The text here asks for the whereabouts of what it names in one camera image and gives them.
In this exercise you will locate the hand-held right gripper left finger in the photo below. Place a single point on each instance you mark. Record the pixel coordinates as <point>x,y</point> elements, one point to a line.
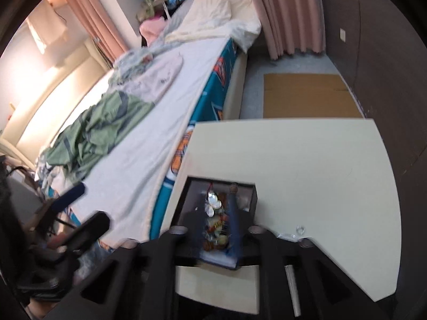
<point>191,236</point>

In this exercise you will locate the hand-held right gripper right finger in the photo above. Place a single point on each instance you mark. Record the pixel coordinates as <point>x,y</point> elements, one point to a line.
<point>234,221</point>

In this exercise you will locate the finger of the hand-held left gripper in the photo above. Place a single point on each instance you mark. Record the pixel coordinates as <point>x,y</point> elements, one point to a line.
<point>71,195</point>
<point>91,226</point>

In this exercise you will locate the clear butterfly pendant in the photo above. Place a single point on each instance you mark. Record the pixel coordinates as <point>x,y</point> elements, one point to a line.
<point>212,204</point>

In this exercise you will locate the black square gift box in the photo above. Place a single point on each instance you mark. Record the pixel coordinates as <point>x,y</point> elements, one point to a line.
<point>248,196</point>

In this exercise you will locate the clear plastic trinket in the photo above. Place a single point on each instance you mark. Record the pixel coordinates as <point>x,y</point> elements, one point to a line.
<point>298,231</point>

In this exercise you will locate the green cloth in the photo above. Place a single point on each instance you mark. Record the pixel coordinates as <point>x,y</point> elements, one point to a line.
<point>100,130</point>

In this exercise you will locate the beige padded headboard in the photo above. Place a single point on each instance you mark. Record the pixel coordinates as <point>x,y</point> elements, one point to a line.
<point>50,106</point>

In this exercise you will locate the white low table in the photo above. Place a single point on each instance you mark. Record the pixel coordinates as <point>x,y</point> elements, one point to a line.
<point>317,173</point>

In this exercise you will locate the bed with white sheet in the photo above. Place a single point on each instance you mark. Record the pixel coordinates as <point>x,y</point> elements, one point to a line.
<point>156,133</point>

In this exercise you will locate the flattened cardboard sheet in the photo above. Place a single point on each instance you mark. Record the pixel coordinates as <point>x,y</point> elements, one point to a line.
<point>307,96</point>

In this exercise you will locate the white garment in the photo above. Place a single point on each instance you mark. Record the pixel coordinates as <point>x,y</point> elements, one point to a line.
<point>156,76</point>

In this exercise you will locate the pale blue patterned cloth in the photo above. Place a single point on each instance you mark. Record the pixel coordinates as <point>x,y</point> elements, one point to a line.
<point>133,61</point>

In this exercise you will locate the white hanging towel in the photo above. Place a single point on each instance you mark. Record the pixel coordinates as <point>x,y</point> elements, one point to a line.
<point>46,30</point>

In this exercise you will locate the narrow pink curtain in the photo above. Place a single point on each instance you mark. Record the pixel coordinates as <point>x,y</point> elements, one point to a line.
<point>93,10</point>

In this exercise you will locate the white duvet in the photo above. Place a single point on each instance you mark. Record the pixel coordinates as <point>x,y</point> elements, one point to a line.
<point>213,16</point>

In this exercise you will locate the white drying rack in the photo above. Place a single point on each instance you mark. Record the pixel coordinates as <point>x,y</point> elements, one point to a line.
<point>165,1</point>

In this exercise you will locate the wide pink curtain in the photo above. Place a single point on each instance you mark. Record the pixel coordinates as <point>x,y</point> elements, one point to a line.
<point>287,13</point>

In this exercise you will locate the white wall socket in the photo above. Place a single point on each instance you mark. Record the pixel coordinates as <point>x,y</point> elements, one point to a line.
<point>343,35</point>

